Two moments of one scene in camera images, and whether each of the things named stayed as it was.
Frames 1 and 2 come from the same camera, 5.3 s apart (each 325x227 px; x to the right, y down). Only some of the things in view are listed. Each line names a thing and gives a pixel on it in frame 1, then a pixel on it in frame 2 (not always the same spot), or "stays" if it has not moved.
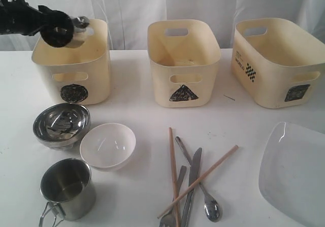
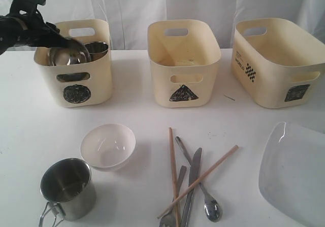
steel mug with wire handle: (68, 187) stays
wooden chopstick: (176, 207) stays
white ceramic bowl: (107, 147) stays
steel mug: (80, 23) to (96, 50)
